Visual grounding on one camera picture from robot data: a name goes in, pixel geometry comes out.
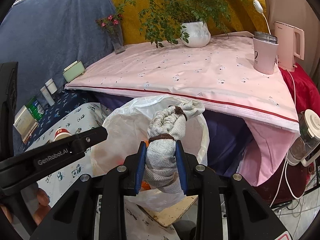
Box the grey white knotted cloth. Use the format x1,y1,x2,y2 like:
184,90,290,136
143,100,204,194

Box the white lined trash bin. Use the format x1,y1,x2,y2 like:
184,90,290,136
89,94,211,213

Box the person's left hand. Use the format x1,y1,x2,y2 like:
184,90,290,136
0,187,52,227

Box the wooden board under bin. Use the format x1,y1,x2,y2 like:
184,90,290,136
143,196,198,228

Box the red paper cup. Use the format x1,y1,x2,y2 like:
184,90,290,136
54,127,71,141

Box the green striped can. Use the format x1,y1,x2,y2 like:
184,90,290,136
25,96,44,121

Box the panda print tablecloth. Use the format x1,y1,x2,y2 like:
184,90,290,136
23,102,121,208

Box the white tall tube bottle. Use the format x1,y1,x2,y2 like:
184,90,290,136
40,86,55,106

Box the navy patterned cloth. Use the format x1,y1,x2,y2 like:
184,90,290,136
23,90,99,152

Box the pink bed sheet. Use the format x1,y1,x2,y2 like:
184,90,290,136
65,35,300,186

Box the white round jar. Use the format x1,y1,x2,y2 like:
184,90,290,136
45,79,58,95

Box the phone on left gripper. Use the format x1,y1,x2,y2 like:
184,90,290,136
0,62,18,161

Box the red cloth cover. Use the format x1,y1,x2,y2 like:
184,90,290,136
252,64,320,204

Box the mint green tissue box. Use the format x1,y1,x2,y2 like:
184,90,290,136
62,61,85,82

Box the white blender appliance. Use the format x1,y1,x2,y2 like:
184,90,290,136
287,109,320,167

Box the pink insulated mug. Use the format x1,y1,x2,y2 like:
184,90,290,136
253,31,278,75

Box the white potted green plant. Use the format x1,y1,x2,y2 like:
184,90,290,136
116,0,249,49

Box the mustard yellow blanket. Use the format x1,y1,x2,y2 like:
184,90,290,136
112,0,268,47

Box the glass vase pink flowers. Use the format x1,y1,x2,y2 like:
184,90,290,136
95,13,125,55

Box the pink electric kettle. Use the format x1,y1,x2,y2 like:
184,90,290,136
274,21,305,72

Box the white power cable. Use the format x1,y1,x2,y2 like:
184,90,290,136
268,69,308,208

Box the white lamp cord switch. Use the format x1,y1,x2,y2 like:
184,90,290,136
253,0,271,34

